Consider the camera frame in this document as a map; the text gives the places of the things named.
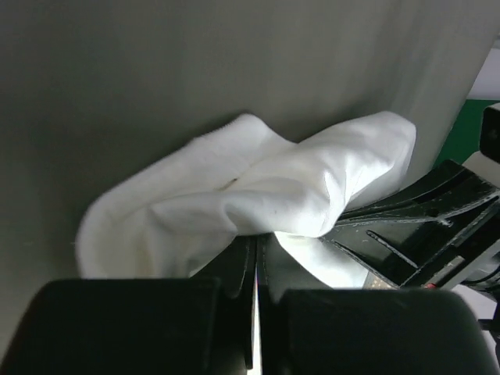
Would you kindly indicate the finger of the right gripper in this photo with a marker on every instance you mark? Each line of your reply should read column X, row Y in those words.
column 434, row 232

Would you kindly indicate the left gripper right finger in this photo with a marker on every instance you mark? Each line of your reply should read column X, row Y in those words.
column 309, row 328

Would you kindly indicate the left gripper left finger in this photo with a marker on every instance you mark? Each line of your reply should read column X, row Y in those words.
column 197, row 325

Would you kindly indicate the white flower print t-shirt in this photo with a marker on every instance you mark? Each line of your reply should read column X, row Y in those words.
column 174, row 217

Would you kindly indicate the green lever arch binder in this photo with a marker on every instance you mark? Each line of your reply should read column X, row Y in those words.
column 464, row 137

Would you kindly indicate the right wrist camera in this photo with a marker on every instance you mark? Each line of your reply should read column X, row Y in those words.
column 485, row 162

